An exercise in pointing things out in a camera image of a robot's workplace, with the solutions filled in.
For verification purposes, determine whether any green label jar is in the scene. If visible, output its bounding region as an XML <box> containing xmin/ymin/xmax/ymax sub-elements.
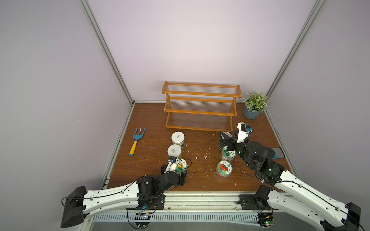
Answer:
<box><xmin>171</xmin><ymin>131</ymin><xmax>185</xmax><ymax>149</ymax></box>
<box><xmin>221</xmin><ymin>146</ymin><xmax>236</xmax><ymax>162</ymax></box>

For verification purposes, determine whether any sunflower seed jar yellow label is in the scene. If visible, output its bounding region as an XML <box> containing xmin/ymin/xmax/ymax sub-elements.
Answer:
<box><xmin>175</xmin><ymin>159</ymin><xmax>188</xmax><ymax>172</ymax></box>

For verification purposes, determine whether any red label tomato seed jar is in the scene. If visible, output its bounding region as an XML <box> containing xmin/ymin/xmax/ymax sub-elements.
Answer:
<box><xmin>216</xmin><ymin>160</ymin><xmax>233</xmax><ymax>179</ymax></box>

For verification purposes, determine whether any tall white tin can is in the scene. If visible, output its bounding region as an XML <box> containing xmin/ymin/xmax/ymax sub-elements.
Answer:
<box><xmin>167</xmin><ymin>144</ymin><xmax>182</xmax><ymax>158</ymax></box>

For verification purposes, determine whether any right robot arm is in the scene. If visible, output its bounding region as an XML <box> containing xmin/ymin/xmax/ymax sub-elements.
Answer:
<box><xmin>219</xmin><ymin>129</ymin><xmax>363</xmax><ymax>231</ymax></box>

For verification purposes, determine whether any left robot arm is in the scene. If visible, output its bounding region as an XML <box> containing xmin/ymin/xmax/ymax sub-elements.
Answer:
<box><xmin>60</xmin><ymin>170</ymin><xmax>188</xmax><ymax>228</ymax></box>

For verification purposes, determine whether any wooden three-tier shelf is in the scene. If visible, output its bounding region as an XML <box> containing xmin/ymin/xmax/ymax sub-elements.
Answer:
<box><xmin>162</xmin><ymin>81</ymin><xmax>242</xmax><ymax>132</ymax></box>

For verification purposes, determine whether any left controller board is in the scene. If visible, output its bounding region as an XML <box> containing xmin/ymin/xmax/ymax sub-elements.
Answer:
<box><xmin>134</xmin><ymin>212</ymin><xmax>152</xmax><ymax>229</ymax></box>

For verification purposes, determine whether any controller board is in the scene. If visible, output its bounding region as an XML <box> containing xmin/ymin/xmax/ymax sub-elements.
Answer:
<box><xmin>257</xmin><ymin>213</ymin><xmax>275</xmax><ymax>228</ymax></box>
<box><xmin>134</xmin><ymin>212</ymin><xmax>152</xmax><ymax>229</ymax></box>

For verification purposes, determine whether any potted green plant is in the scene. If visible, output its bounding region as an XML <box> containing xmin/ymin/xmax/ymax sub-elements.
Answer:
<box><xmin>243</xmin><ymin>91</ymin><xmax>268</xmax><ymax>120</ymax></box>

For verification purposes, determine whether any teal garden hand fork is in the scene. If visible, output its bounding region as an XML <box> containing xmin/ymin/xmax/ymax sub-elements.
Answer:
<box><xmin>129</xmin><ymin>128</ymin><xmax>145</xmax><ymax>157</ymax></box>

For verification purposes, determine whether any right controller board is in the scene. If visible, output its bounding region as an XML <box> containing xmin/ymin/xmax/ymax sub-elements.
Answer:
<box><xmin>257</xmin><ymin>213</ymin><xmax>275</xmax><ymax>228</ymax></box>

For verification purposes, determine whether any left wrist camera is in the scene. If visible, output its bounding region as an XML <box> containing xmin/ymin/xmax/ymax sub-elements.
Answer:
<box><xmin>164</xmin><ymin>156</ymin><xmax>178</xmax><ymax>172</ymax></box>

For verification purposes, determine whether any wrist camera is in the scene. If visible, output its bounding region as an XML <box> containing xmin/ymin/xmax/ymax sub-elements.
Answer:
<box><xmin>164</xmin><ymin>156</ymin><xmax>178</xmax><ymax>172</ymax></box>
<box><xmin>237</xmin><ymin>122</ymin><xmax>253</xmax><ymax>143</ymax></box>

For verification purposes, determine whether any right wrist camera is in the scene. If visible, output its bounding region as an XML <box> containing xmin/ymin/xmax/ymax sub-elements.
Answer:
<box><xmin>237</xmin><ymin>122</ymin><xmax>253</xmax><ymax>143</ymax></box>

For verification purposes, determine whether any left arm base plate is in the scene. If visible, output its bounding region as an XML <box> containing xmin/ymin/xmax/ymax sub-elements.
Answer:
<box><xmin>136</xmin><ymin>194</ymin><xmax>165</xmax><ymax>210</ymax></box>

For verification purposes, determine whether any aluminium rail frame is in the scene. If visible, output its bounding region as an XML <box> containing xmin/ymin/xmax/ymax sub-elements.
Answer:
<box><xmin>78</xmin><ymin>192</ymin><xmax>319</xmax><ymax>231</ymax></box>

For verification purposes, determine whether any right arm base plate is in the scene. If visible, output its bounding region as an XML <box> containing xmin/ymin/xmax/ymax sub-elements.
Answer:
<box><xmin>236</xmin><ymin>194</ymin><xmax>271</xmax><ymax>210</ymax></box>

